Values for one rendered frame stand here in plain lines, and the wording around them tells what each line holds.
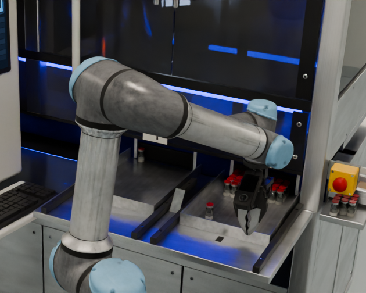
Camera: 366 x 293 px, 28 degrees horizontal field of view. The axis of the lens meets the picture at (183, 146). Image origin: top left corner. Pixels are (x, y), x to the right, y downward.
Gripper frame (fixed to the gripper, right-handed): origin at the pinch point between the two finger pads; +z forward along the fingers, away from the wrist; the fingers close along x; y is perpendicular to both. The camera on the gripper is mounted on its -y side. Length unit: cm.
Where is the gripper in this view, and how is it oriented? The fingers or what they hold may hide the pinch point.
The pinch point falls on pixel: (247, 231)
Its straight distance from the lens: 194.7
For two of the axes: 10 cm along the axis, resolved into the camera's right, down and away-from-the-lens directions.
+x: -9.1, -2.0, 3.7
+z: -0.6, 9.3, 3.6
